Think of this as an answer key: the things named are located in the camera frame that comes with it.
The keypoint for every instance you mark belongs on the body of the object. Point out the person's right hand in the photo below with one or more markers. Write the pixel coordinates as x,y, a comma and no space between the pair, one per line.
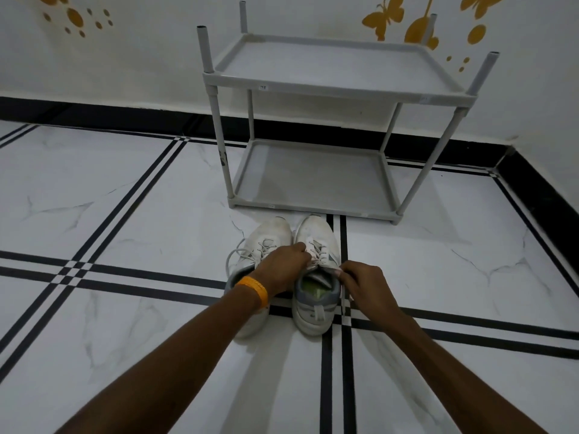
371,293

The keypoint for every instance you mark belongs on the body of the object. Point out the grey two-tier shoe rack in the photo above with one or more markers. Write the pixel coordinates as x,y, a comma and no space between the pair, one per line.
334,63

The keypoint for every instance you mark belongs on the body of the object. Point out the person's left hand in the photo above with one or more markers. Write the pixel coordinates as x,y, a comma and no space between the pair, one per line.
282,268

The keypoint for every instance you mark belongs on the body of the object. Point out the white sneaker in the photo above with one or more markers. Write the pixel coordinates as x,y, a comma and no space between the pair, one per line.
312,323
271,230

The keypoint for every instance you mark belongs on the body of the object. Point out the cluster of yellow wall stickers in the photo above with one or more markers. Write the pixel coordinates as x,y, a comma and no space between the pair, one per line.
476,34
74,17

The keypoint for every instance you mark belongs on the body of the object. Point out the white shoelace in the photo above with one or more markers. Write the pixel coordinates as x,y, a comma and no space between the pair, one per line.
319,250
267,244

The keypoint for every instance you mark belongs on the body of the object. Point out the orange wristband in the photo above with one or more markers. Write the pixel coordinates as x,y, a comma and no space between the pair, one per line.
253,289

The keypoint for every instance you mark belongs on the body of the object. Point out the person's left forearm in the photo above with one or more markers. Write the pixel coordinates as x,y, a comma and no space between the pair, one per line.
172,379

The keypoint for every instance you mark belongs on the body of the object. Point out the person's right forearm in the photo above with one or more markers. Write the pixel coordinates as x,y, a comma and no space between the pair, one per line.
452,379

